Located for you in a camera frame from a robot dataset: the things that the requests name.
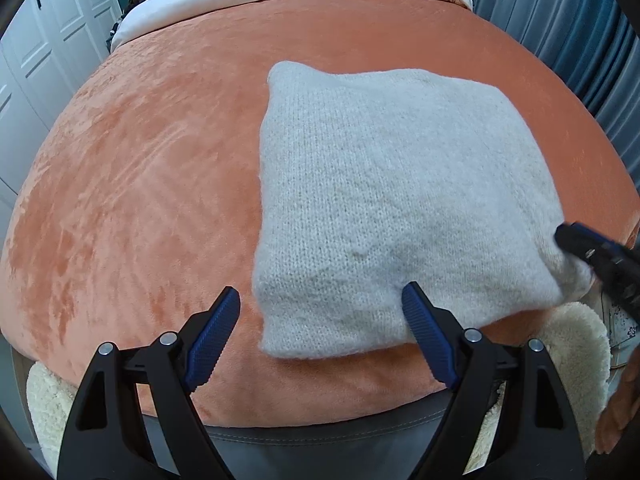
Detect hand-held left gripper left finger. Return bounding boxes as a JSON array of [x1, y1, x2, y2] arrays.
[[56, 286, 242, 480]]

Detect white floral cloth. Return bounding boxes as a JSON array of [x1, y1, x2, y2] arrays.
[[602, 290, 640, 368]]

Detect black and white cloth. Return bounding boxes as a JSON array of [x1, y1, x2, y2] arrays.
[[106, 10, 125, 52]]

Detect person's right forearm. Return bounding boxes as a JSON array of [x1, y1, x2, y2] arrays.
[[595, 355, 640, 456]]

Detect grey knit sweater black hearts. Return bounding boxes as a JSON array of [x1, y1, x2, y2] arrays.
[[252, 60, 596, 361]]

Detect grey blue curtain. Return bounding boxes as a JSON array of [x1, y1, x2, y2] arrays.
[[457, 0, 640, 181]]

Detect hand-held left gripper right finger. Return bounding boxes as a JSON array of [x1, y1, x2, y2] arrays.
[[401, 281, 587, 480]]

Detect white wardrobe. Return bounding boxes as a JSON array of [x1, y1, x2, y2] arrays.
[[0, 0, 126, 211]]

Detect orange plush blanket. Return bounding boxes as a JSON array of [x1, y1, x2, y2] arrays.
[[0, 0, 640, 428]]

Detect cream fluffy rug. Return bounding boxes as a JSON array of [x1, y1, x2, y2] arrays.
[[25, 302, 612, 466]]

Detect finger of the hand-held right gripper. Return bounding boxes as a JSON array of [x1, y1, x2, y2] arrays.
[[570, 221, 640, 262], [555, 225, 640, 321]]

